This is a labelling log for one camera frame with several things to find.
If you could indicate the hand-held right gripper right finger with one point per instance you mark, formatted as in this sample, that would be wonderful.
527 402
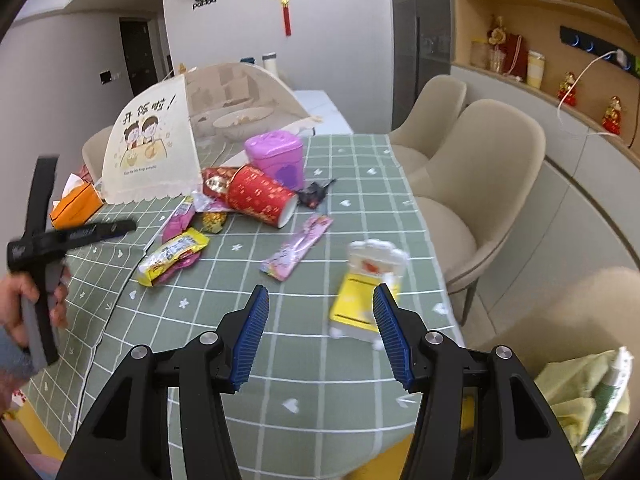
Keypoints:
392 340

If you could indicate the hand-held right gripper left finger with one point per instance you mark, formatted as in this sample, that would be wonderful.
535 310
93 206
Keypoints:
250 340

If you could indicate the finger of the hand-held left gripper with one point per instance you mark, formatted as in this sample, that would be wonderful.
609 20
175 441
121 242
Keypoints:
100 231

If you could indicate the red cylindrical can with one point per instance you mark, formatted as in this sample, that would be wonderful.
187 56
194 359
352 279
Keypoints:
257 195

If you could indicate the light green plastic bag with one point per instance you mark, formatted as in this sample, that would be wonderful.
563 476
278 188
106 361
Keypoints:
565 385

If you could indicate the person's left forearm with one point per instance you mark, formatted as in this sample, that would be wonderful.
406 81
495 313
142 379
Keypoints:
12 367

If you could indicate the person's left hand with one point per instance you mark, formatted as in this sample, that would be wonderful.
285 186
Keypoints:
12 305

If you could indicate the orange tissue box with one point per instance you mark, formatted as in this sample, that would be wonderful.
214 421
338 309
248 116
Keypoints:
75 205

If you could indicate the yellow white carton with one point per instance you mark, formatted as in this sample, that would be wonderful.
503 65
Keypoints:
360 290

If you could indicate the green checked tablecloth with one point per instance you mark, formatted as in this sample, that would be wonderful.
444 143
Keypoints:
300 385

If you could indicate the yellow snack packet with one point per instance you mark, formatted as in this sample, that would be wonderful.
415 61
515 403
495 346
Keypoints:
172 257

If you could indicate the pink snack packet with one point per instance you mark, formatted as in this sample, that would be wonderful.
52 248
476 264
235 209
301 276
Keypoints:
177 222

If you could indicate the beige upholstered chair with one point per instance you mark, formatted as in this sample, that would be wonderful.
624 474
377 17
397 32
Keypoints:
435 105
97 152
495 160

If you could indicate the beige chair behind table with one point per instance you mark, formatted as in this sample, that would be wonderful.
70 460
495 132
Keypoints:
150 160

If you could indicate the pink flat wrapper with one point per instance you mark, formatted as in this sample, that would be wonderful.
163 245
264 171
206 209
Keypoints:
297 247

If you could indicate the gold candy wrapper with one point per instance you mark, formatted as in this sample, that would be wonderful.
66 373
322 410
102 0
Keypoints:
214 222

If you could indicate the black crumpled wrapper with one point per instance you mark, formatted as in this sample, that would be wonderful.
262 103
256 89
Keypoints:
314 194

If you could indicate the dark door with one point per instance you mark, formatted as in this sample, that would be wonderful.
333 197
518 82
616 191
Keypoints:
136 55

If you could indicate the white bowl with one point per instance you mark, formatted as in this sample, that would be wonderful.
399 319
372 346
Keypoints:
242 120

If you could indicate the purple tin box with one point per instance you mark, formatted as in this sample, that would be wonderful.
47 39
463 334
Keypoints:
275 157

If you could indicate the white thermos bottle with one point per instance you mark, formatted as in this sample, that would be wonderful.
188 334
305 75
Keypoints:
270 62

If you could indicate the glass jar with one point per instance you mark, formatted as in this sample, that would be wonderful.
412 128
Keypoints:
480 54

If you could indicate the yellow lidded cup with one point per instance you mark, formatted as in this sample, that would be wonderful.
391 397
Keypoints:
535 70

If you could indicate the red figurine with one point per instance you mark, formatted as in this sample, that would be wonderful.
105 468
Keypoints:
568 90
612 117

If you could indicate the small red gift bag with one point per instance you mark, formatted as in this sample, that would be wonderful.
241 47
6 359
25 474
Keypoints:
510 55

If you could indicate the built-in shelf cabinet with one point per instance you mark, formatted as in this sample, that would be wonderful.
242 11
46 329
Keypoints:
540 20

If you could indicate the black power strip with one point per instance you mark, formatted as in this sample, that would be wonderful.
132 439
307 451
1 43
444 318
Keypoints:
585 40

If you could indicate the black wall switch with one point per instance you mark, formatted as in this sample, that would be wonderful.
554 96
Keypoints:
105 77

